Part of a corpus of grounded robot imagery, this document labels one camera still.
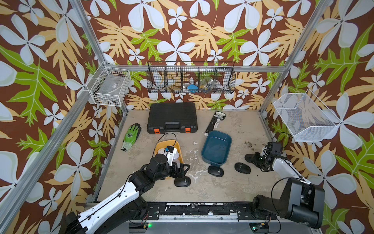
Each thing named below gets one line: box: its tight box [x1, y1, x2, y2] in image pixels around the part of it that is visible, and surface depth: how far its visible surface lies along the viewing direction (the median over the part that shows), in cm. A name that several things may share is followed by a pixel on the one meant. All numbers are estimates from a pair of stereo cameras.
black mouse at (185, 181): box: [173, 175, 192, 188], surface depth 84 cm
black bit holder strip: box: [204, 110, 227, 137], surface depth 116 cm
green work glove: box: [120, 122, 142, 152], surface depth 104 cm
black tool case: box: [147, 102, 199, 135], surface depth 107 cm
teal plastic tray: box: [201, 130, 232, 167], surface depth 98 cm
